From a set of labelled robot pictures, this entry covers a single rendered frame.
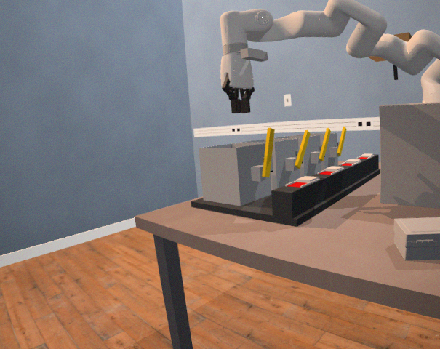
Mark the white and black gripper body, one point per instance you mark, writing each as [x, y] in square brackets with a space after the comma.
[239, 71]

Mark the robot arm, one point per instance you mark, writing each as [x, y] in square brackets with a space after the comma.
[367, 40]

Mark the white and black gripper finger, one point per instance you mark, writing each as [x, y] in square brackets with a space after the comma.
[245, 105]
[233, 95]

